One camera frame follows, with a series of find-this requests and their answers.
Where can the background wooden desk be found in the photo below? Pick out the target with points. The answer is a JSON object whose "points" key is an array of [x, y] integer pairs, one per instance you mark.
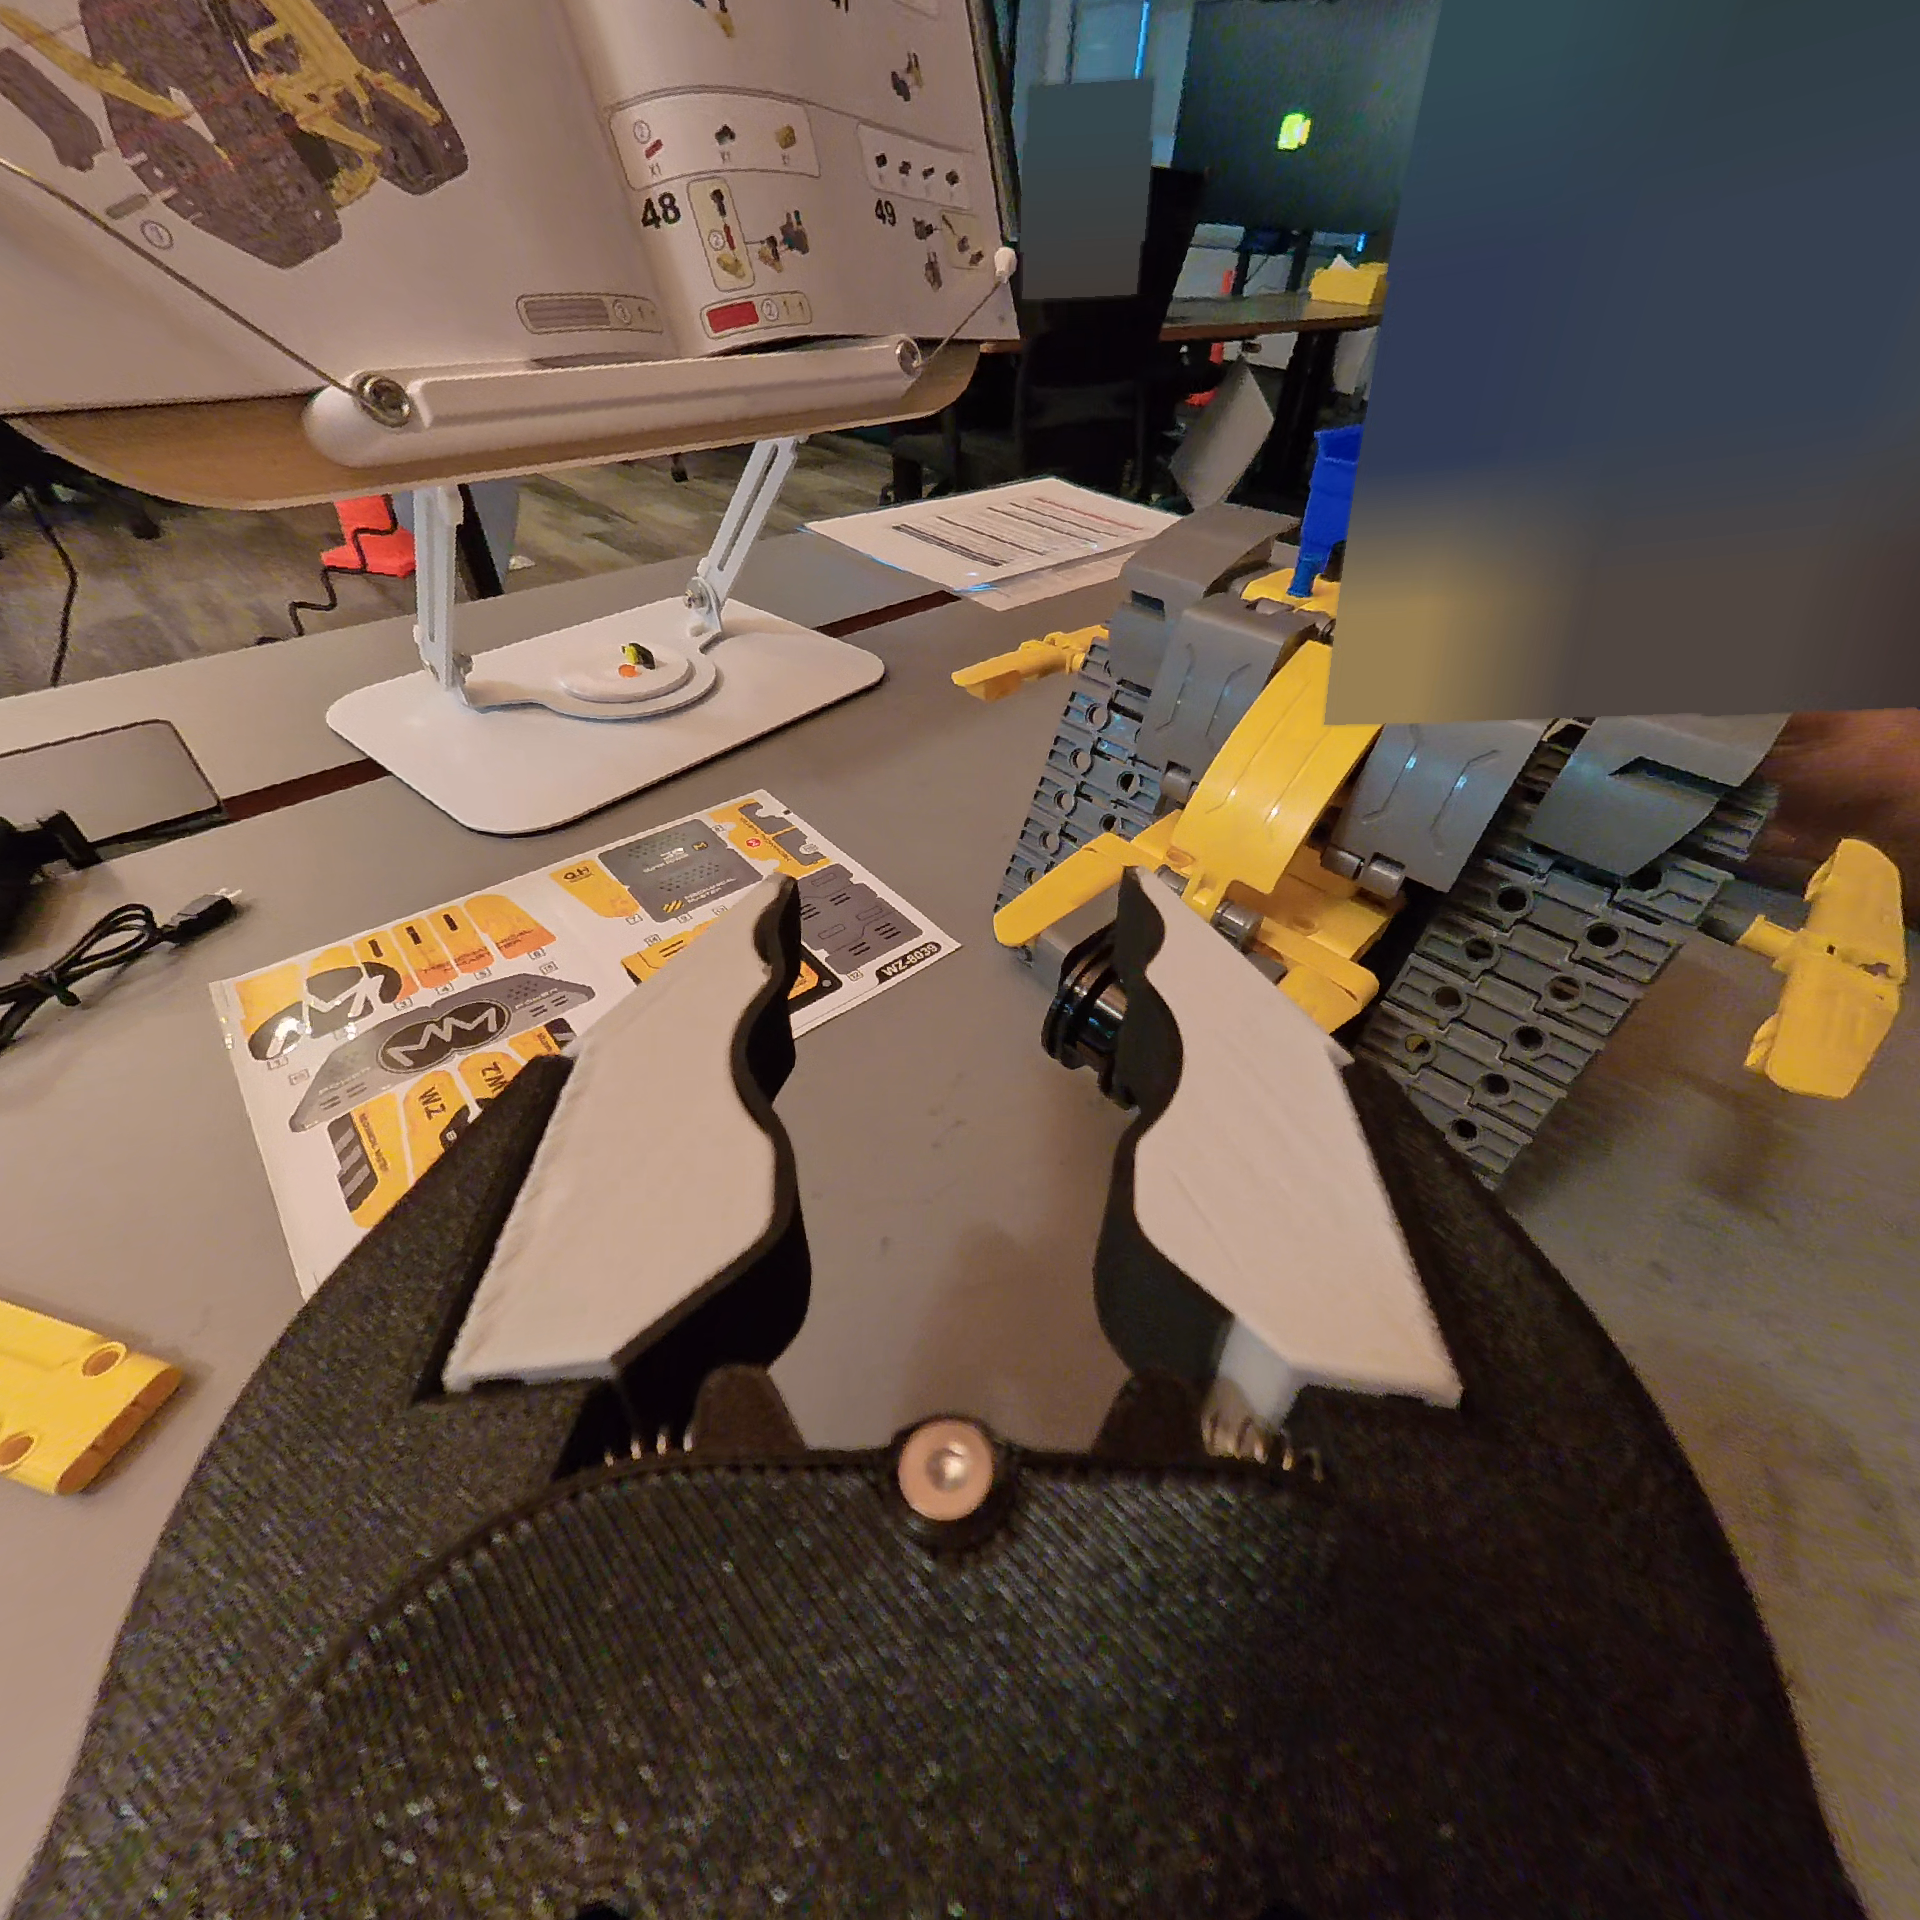
{"points": [[1259, 317]]}

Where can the black tablet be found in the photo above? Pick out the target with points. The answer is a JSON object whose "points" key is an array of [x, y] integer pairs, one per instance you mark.
{"points": [[90, 781]]}

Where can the black monitor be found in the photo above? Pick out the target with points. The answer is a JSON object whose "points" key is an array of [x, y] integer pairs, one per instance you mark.
{"points": [[1231, 149]]}

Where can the open instruction manual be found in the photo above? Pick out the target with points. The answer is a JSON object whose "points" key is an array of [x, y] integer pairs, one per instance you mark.
{"points": [[523, 149]]}

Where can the yellow grey sticker sheet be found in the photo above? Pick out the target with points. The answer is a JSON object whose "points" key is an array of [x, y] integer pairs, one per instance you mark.
{"points": [[376, 1020]]}

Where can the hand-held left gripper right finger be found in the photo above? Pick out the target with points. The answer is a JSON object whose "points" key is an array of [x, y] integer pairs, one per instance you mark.
{"points": [[1275, 1185]]}

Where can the hanging white paper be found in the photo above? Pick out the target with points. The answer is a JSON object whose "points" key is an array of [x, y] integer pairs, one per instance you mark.
{"points": [[1237, 434]]}

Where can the blue plastic bin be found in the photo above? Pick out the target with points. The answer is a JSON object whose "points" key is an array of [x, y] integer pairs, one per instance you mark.
{"points": [[1333, 480]]}

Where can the yellow toy panel piece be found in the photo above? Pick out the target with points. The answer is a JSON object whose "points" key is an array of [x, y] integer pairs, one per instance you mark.
{"points": [[77, 1381]]}

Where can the white book stand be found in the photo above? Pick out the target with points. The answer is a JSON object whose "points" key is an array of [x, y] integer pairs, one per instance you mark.
{"points": [[599, 750]]}

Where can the yellow grey toy tracked vehicle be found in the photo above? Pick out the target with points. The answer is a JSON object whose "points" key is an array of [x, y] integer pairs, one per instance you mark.
{"points": [[1517, 961]]}

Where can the orange floor cone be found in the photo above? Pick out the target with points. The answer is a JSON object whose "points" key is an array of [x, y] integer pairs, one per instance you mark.
{"points": [[369, 540]]}

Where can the yellow box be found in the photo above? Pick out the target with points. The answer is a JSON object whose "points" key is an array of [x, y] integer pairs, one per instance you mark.
{"points": [[1346, 281]]}

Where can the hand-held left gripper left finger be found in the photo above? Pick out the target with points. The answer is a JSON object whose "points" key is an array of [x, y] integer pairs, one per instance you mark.
{"points": [[630, 1172]]}

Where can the printed paper sheet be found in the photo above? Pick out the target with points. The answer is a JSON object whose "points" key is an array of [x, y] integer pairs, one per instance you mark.
{"points": [[1005, 533]]}

